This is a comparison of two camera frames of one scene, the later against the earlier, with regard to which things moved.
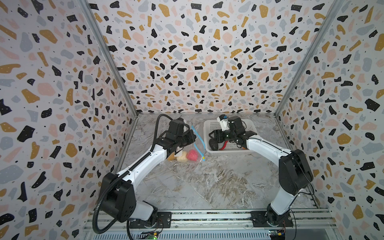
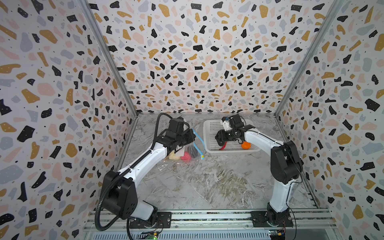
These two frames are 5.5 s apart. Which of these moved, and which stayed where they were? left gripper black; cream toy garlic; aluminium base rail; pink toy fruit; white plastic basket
Moved: cream toy garlic; pink toy fruit
Stayed: left gripper black; aluminium base rail; white plastic basket
